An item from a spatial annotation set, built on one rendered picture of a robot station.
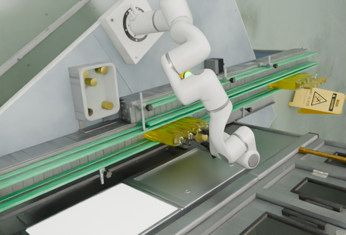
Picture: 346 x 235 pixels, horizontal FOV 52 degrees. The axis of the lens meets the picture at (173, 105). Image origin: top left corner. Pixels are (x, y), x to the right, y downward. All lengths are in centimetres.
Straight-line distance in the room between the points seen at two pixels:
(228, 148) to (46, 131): 73
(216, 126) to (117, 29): 66
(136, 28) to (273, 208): 92
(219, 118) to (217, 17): 112
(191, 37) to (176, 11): 16
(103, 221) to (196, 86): 54
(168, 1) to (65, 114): 63
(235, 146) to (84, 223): 56
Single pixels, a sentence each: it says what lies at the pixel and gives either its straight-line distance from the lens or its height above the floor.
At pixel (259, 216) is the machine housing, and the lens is 132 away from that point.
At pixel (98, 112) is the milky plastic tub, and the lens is 158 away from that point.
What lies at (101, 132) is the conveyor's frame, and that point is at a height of 87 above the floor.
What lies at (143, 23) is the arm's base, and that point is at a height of 91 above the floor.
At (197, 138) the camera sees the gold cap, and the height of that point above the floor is 115.
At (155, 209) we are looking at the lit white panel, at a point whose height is 124.
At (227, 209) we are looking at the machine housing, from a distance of 132.
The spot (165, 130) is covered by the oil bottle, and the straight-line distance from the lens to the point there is 157.
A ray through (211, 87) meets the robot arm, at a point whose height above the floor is 139.
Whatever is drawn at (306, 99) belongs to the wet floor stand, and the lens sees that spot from 483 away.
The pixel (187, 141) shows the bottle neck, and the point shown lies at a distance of 149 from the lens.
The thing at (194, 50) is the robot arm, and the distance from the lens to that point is 117.
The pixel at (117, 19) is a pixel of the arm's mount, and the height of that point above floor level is 81.
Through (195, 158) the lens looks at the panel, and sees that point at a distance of 165.
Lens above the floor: 208
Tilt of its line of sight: 43 degrees down
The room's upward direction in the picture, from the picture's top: 101 degrees clockwise
